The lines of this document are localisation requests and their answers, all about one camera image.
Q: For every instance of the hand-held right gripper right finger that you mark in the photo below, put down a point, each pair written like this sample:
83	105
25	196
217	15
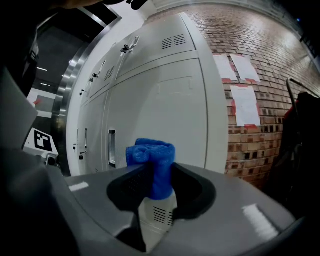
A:
225	212

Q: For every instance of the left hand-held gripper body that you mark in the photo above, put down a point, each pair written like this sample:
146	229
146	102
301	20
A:
41	142

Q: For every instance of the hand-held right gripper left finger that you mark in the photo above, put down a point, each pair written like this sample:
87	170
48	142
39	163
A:
95	192

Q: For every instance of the narrow grey locker door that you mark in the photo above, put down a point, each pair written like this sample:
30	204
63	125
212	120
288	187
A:
93	130

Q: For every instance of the blue cloth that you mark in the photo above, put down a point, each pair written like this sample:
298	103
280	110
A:
160	160

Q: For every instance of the vented grey locker door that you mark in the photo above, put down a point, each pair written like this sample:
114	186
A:
155	52
102	75

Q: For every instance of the large grey locker door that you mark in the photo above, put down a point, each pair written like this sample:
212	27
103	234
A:
160	112

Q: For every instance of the grey metal locker cabinet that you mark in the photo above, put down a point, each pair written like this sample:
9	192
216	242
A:
215	125

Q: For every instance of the black padlock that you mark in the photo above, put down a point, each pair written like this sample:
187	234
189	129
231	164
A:
81	156

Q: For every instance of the large white paper sheet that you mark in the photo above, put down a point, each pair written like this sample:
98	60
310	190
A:
245	106

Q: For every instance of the metal hasp latch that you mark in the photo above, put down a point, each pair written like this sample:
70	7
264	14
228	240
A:
129	45

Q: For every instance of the metal rack bar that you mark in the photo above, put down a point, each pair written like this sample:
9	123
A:
291	92

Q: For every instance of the stainless steel door frame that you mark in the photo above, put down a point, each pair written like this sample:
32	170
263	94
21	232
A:
63	100

